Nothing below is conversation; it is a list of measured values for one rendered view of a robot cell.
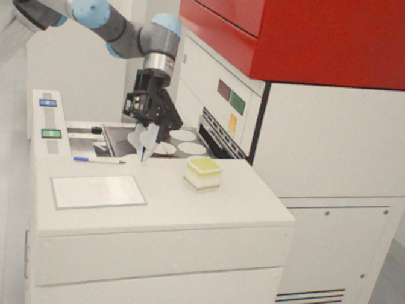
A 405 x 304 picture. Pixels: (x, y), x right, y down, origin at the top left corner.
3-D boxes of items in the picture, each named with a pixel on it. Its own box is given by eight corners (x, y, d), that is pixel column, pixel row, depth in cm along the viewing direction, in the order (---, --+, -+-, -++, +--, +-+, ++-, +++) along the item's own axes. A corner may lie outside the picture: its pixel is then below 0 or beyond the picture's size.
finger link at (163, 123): (144, 142, 113) (151, 108, 115) (149, 144, 115) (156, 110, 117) (160, 142, 111) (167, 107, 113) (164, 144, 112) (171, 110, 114)
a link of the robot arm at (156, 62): (156, 69, 123) (182, 66, 118) (153, 85, 122) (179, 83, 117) (138, 54, 117) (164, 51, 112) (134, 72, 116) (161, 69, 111)
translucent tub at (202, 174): (204, 177, 135) (208, 156, 132) (219, 190, 129) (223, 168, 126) (181, 181, 130) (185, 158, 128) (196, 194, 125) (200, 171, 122)
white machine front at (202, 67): (179, 110, 227) (193, 23, 211) (244, 198, 158) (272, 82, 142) (173, 109, 226) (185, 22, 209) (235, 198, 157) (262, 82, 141)
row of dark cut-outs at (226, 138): (203, 113, 190) (204, 107, 189) (244, 163, 153) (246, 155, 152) (201, 113, 190) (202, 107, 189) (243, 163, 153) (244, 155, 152)
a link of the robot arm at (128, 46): (98, 15, 121) (134, 11, 116) (125, 38, 130) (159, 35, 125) (91, 44, 119) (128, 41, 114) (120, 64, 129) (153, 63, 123)
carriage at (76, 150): (88, 138, 172) (89, 131, 171) (102, 189, 142) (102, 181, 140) (65, 137, 169) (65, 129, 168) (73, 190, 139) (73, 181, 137)
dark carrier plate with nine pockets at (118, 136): (194, 131, 185) (194, 129, 185) (225, 172, 156) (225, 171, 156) (105, 127, 173) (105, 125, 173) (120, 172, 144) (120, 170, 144)
